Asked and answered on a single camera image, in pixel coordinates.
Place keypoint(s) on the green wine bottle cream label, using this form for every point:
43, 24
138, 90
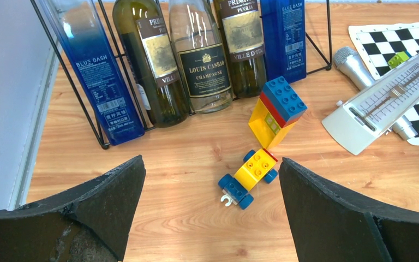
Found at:
241, 30

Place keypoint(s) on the blue red yellow block tower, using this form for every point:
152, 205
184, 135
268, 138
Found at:
277, 110

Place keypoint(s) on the dark green wine bottle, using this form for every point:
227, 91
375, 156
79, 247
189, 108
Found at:
143, 33

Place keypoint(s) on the blue square bottle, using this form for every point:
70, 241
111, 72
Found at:
283, 23
83, 39

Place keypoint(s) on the checkered chess mat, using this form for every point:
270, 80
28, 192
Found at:
377, 44

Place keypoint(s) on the yellow blue toy car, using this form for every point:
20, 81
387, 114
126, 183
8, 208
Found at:
257, 166

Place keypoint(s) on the white metronome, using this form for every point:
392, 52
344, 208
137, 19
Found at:
371, 112

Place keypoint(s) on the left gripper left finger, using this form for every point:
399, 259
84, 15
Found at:
88, 222

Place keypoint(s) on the silver microphone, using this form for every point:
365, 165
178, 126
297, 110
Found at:
349, 62

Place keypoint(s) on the black wire wine rack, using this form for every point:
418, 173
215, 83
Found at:
72, 78

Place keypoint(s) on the clear champagne bottle black label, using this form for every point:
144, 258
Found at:
201, 56

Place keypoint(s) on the blue green white block cluster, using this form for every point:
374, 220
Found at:
398, 59

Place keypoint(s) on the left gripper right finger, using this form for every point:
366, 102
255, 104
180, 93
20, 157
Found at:
330, 222

